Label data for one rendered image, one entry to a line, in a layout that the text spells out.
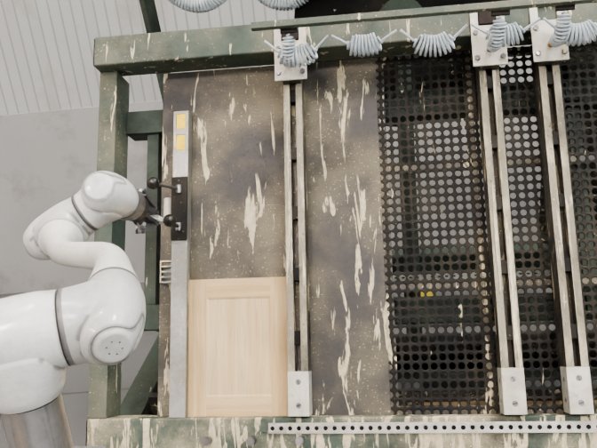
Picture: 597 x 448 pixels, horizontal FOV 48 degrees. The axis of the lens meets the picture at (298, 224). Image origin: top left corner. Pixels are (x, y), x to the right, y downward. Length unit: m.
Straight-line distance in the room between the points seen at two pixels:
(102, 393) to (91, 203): 0.72
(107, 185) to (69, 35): 3.02
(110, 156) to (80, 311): 1.15
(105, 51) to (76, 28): 2.25
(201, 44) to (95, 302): 1.23
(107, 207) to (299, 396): 0.77
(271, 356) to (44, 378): 0.97
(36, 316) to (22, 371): 0.09
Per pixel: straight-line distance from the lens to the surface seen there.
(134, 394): 2.41
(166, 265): 2.13
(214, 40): 2.20
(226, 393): 2.05
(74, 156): 4.74
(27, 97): 4.74
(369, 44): 1.98
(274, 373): 2.02
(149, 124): 2.31
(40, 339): 1.14
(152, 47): 2.25
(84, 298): 1.15
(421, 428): 1.96
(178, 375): 2.07
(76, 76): 4.61
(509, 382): 1.96
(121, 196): 1.63
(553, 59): 2.13
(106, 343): 1.11
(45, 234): 1.65
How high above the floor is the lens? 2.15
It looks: 23 degrees down
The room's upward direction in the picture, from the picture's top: 6 degrees counter-clockwise
